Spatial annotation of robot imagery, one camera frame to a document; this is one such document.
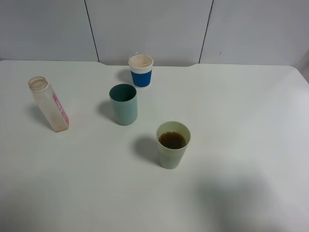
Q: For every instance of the pale green plastic cup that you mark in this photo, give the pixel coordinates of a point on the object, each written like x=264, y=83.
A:
x=173, y=138

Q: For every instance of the clear bottle with pink label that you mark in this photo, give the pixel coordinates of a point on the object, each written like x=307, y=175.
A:
x=49, y=104

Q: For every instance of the teal plastic cup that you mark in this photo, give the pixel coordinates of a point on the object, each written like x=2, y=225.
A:
x=124, y=102

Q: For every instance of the blue sleeved paper cup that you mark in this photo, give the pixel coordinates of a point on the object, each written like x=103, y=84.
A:
x=141, y=69

